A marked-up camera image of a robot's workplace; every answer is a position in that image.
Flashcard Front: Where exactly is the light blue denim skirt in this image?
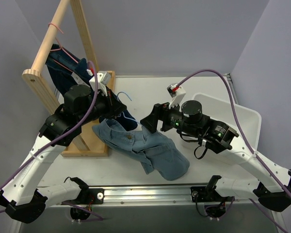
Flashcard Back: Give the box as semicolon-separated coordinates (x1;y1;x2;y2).
92;119;190;181

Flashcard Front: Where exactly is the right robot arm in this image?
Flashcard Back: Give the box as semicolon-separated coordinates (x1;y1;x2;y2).
141;100;291;212

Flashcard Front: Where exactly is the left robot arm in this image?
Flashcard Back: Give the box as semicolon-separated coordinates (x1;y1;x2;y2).
0;85;127;223

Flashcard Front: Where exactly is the dark blue denim skirt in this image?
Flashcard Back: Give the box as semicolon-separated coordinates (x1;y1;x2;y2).
45;43;139;132

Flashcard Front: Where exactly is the wooden clothes rack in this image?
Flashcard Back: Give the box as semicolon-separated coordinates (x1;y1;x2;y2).
22;0;109;157

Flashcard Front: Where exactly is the white plastic basket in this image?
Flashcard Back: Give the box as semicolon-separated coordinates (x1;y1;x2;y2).
192;93;261;166

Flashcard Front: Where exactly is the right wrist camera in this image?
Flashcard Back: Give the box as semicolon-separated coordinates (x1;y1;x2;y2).
167;83;186;109

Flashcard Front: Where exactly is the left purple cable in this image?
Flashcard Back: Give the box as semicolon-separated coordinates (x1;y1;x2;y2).
0;60;97;216

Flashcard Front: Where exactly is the purple cable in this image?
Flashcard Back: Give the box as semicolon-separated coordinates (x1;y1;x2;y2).
0;60;97;216
176;69;291;233

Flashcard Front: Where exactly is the aluminium mounting rail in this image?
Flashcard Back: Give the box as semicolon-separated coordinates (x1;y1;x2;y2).
38;183;281;209

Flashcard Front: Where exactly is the pink wire hanger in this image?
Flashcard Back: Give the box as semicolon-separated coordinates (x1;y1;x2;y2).
48;22;79;64

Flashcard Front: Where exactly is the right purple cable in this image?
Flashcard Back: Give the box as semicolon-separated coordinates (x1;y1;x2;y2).
176;69;291;233

